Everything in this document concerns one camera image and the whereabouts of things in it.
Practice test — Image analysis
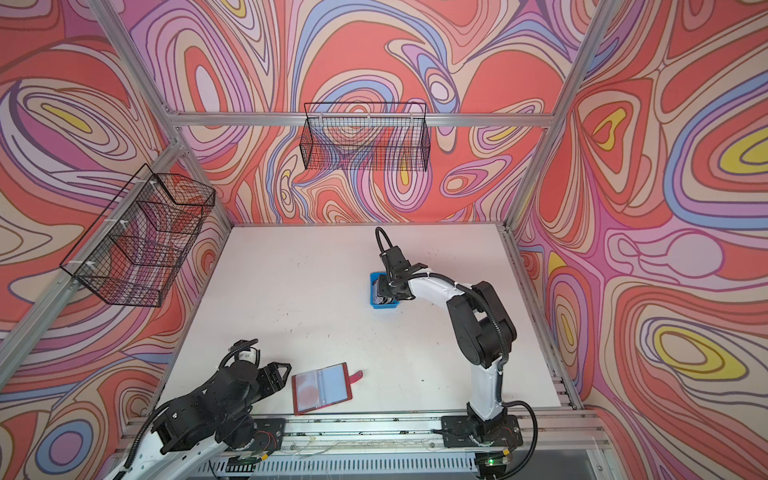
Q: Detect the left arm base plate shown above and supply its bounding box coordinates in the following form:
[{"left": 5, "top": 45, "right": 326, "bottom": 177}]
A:
[{"left": 225, "top": 418, "right": 287, "bottom": 453}]

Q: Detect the red leather card holder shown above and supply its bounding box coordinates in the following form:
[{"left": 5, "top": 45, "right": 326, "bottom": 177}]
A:
[{"left": 291, "top": 362, "right": 364, "bottom": 415}]

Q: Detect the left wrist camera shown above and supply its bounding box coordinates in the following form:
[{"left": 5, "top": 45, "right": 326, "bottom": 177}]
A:
[{"left": 235, "top": 347, "right": 260, "bottom": 365}]

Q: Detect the black wire basket left wall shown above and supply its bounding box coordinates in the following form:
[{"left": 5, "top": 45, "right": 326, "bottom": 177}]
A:
[{"left": 59, "top": 164, "right": 216, "bottom": 307}]

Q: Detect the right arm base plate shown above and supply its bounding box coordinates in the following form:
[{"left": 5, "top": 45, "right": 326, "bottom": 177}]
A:
[{"left": 433, "top": 414, "right": 524, "bottom": 450}]

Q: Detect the blue plastic tray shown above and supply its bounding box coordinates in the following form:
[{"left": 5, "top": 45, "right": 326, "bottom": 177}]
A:
[{"left": 369, "top": 272, "right": 399, "bottom": 310}]

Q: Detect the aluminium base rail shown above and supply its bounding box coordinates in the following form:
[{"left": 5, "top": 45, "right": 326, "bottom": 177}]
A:
[{"left": 119, "top": 407, "right": 619, "bottom": 478}]

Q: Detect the black wire basket wall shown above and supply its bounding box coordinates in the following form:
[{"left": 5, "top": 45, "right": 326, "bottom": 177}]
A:
[
  {"left": 59, "top": 164, "right": 216, "bottom": 307},
  {"left": 299, "top": 101, "right": 431, "bottom": 172}
]

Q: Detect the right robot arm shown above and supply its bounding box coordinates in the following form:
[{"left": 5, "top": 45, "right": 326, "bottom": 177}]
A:
[{"left": 372, "top": 245, "right": 523, "bottom": 450}]

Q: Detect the black wire basket back wall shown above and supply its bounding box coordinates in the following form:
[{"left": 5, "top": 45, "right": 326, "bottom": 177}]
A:
[{"left": 299, "top": 101, "right": 431, "bottom": 172}]

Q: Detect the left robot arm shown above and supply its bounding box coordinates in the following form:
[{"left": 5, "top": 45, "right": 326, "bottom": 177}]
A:
[{"left": 106, "top": 339, "right": 292, "bottom": 479}]

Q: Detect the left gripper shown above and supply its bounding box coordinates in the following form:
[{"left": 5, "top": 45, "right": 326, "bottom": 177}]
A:
[{"left": 218, "top": 362, "right": 295, "bottom": 428}]

